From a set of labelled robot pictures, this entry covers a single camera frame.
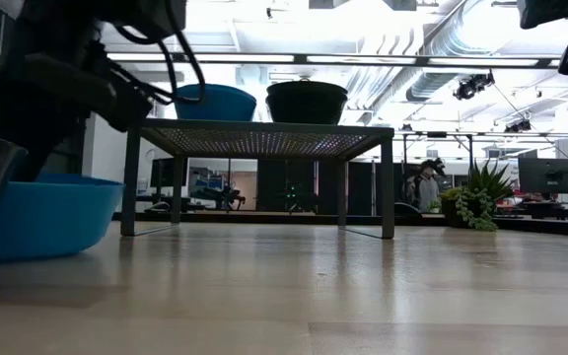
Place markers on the dark machine with green lights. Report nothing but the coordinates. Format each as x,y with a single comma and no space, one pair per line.
294,197

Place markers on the grey perforated metal shelf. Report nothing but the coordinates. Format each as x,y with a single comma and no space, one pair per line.
264,127

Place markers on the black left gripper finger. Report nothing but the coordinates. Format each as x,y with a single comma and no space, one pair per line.
30,165

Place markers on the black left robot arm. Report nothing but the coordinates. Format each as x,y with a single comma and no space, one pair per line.
141,15

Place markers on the person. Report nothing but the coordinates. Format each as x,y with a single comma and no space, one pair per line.
424,190

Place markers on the long overhead light bar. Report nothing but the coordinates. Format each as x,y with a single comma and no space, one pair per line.
363,59

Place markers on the black office chair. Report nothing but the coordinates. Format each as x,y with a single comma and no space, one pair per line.
407,209

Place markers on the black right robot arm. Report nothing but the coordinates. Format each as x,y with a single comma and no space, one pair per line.
560,10

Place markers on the black aluminium table frame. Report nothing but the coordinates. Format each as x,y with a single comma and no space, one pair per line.
264,218

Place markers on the small potted green plant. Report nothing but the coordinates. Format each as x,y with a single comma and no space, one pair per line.
481,197

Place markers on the dark computer monitor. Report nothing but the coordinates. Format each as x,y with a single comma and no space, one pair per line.
547,175
165,171

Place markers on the black ceiling camera cluster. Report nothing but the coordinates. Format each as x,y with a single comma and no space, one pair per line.
471,86

